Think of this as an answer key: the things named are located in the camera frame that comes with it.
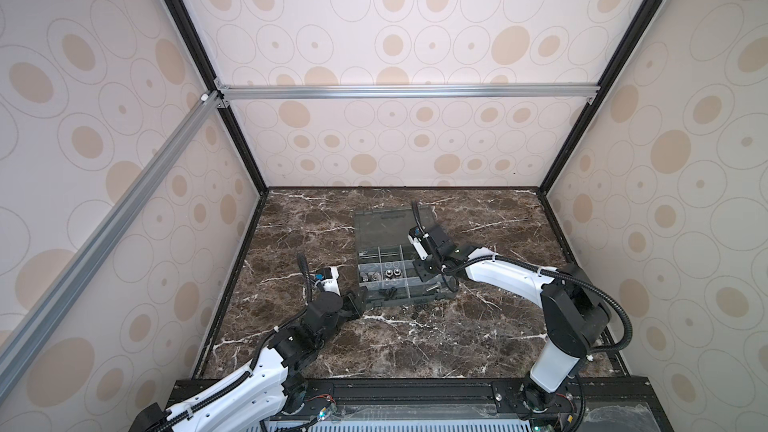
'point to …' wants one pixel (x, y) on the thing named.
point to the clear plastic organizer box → (386, 257)
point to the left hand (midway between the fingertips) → (371, 288)
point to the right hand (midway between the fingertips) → (421, 263)
